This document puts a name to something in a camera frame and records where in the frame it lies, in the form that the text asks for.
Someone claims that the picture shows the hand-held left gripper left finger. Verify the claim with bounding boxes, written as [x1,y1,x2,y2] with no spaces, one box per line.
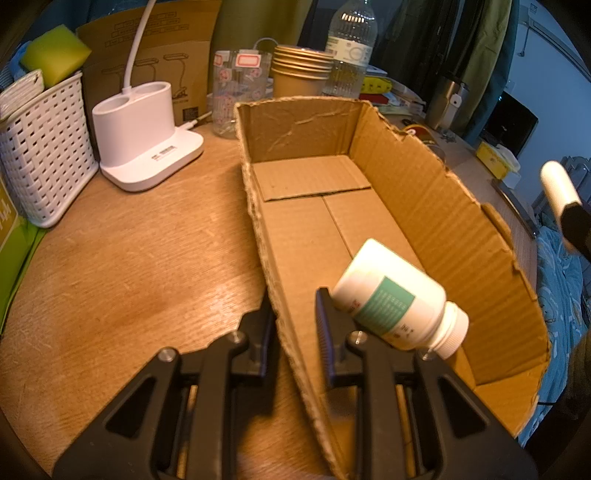
[52,300,278,480]

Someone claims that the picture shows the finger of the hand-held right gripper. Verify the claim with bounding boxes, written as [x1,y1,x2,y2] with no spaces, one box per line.
[556,200,591,261]

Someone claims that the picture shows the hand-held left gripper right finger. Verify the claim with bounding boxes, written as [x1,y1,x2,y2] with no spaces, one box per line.
[315,287,539,480]

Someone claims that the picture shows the white cylinder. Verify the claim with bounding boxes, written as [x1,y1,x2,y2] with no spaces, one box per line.
[540,161,583,217]

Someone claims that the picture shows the white pill bottle green label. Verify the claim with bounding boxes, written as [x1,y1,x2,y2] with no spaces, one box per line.
[332,238,470,361]

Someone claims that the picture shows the cardboard box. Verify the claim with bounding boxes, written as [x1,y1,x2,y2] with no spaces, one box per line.
[233,96,552,480]

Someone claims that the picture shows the blue printed blanket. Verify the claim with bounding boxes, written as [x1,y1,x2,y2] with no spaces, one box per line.
[536,226,591,416]

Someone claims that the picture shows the yellow box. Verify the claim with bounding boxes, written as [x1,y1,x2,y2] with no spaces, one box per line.
[475,141,520,178]

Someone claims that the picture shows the black monitor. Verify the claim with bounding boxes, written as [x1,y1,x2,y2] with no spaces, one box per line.
[480,90,539,158]

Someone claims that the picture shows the steel tumbler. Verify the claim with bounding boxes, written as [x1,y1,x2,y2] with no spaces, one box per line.
[425,76,469,132]

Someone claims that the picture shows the hanging dark clothes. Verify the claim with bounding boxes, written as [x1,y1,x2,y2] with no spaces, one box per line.
[374,0,518,144]

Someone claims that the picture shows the white desk lamp base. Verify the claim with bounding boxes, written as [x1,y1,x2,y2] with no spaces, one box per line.
[91,0,205,192]

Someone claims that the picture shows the glass cup with stickers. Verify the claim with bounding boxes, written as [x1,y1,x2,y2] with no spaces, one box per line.
[212,48,273,139]

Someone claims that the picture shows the green paper box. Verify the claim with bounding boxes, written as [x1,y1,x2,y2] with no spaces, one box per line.
[0,178,47,324]

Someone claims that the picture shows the stack of brown paper cups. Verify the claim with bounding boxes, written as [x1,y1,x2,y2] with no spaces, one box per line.
[270,45,334,99]

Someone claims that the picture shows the white woven plastic basket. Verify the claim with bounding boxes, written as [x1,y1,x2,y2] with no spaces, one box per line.
[0,70,100,229]

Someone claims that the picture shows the clear plastic water bottle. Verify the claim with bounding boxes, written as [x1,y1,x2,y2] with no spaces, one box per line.
[323,0,379,100]

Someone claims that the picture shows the brown cardboard lamp package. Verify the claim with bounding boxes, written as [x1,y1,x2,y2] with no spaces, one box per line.
[76,0,222,127]

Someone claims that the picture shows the white folded cloth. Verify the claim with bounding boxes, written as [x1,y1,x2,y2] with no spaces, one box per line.
[0,69,44,121]

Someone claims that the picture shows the yellow-green sponge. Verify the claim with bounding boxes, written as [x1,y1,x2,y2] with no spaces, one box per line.
[21,24,92,88]

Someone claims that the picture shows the white lamp cable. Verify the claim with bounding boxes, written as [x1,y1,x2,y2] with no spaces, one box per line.
[178,111,214,131]

